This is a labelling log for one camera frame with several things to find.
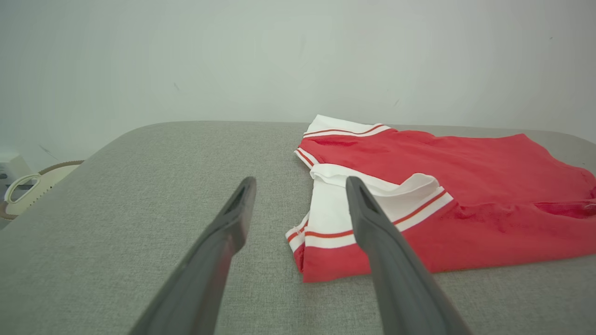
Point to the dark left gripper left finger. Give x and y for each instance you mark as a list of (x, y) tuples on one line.
[(200, 279)]

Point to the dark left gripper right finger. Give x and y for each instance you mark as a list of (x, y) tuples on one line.
[(400, 288)]

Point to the red jersey white sleeves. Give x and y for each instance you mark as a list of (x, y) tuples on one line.
[(465, 163)]

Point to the cream perforated laundry basket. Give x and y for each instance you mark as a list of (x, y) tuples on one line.
[(58, 174)]

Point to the white box device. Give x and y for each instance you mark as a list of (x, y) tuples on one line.
[(16, 165)]

